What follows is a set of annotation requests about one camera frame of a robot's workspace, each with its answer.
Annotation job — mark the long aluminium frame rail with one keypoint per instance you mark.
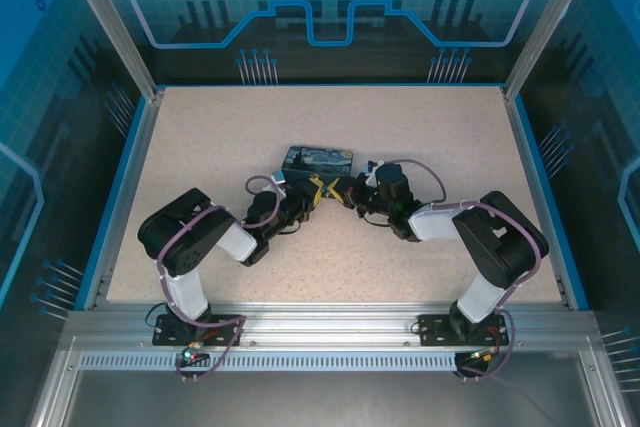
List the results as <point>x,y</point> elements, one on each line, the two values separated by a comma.
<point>325,322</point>

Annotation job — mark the grey metal panel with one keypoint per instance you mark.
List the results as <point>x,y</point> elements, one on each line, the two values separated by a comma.
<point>325,402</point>

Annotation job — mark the starry night print tin box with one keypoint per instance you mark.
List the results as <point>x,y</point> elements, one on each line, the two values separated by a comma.
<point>320,162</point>

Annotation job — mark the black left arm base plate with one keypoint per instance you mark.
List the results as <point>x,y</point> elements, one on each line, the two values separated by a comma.
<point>162,329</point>

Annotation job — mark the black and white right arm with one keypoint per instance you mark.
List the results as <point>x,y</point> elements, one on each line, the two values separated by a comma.
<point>500,242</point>

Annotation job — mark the aluminium frame post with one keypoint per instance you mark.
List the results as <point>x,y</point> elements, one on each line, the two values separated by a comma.
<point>545,22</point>
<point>115,27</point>

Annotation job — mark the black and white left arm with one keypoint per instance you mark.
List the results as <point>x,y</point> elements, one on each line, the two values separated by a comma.
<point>185,234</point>

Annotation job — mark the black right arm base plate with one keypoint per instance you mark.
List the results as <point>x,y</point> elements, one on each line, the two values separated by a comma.
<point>430,329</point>

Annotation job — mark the small lit circuit board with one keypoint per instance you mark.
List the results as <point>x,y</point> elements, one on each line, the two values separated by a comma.
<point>482,356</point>
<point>192,354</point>

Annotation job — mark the aluminium side rail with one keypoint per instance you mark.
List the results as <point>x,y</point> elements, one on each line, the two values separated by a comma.
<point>129,197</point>
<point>536,197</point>

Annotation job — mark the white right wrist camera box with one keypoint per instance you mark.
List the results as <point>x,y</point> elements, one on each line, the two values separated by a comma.
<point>371,174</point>

